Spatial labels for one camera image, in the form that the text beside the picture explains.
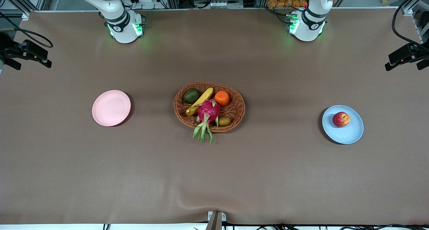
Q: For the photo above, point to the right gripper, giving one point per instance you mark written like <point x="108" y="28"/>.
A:
<point x="10" y="51"/>

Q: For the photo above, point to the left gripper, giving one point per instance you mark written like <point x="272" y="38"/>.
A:
<point x="416" y="51"/>

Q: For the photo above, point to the red yellow apple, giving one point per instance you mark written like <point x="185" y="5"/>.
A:
<point x="341" y="119"/>

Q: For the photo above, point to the yellow banana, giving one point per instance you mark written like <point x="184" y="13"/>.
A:
<point x="202" y="97"/>

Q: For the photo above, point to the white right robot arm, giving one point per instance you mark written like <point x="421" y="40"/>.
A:
<point x="120" y="29"/>

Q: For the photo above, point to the pink plate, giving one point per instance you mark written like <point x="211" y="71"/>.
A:
<point x="110" y="107"/>

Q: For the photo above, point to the light blue plate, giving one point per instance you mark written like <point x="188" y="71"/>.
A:
<point x="345" y="136"/>

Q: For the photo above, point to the green avocado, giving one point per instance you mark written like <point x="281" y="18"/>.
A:
<point x="191" y="96"/>

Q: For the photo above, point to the brown wicker basket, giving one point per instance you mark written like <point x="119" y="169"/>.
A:
<point x="238" y="104"/>

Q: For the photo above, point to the pink dragon fruit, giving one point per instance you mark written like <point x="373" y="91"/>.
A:
<point x="208" y="111"/>

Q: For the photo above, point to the orange fruit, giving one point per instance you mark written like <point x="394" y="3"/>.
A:
<point x="222" y="98"/>

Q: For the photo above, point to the brown green kiwi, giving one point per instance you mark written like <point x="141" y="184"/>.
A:
<point x="225" y="121"/>

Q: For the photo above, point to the brown table cloth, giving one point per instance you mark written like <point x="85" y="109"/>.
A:
<point x="214" y="176"/>

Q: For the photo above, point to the aluminium frame rail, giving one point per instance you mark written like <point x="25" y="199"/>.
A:
<point x="410" y="10"/>
<point x="13" y="12"/>

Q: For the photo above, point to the grey metal bracket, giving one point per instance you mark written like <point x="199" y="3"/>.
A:
<point x="216" y="221"/>

